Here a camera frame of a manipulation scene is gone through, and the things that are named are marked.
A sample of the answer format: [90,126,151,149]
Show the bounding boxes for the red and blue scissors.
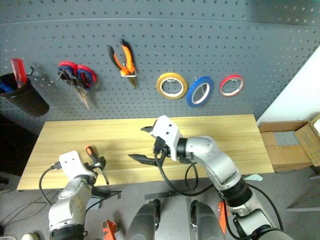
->
[57,60,98,106]

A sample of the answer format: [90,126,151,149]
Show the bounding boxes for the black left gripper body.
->
[83,161,101,174]

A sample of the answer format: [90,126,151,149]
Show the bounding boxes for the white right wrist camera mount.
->
[149,115,183,161]

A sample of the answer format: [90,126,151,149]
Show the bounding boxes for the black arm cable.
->
[152,146,219,198]
[38,161,123,216]

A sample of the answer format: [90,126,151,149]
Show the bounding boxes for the yellow tape roll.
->
[155,72,189,100]

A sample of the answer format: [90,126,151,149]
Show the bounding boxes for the dark rounded shape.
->
[189,200,226,240]
[124,198,161,240]

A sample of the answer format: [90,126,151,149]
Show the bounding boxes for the red orange clamp part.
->
[101,219,119,240]

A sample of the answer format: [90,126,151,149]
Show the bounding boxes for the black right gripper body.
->
[152,136,174,161]

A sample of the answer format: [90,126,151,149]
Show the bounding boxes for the red tape roll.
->
[219,73,245,98]

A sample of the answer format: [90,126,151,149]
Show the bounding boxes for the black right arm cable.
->
[152,146,219,198]

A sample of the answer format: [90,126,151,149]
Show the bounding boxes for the black pen cup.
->
[0,72,50,118]

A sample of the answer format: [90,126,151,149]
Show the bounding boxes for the red handled screwdriver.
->
[10,58,28,89]

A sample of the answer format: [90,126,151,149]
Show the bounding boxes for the grey pegboard wall panel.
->
[0,0,320,137]

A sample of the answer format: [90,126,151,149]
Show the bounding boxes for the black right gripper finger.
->
[127,153,161,167]
[140,125,157,137]

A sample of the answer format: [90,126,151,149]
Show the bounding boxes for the flat brown cardboard box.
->
[258,120,316,174]

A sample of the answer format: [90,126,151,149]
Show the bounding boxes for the orange handled long-nose pliers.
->
[106,38,139,90]

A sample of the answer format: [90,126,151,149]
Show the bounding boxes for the orange and black screwdriver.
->
[85,145,110,186]

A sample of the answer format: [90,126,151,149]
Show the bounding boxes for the black metal bar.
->
[144,190,176,201]

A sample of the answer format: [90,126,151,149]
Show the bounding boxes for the blue tape roll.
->
[185,76,215,109]

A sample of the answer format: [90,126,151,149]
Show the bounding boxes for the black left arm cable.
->
[38,161,123,216]

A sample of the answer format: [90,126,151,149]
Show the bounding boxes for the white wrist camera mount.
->
[149,115,183,161]
[58,150,95,180]

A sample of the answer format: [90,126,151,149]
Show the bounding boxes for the open printed cardboard box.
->
[294,115,320,168]

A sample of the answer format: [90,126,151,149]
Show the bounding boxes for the blurry blue object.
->
[0,82,14,94]

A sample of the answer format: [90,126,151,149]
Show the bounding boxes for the orange plastic part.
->
[217,200,231,235]

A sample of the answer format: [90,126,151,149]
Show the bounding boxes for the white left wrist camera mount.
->
[58,150,95,180]

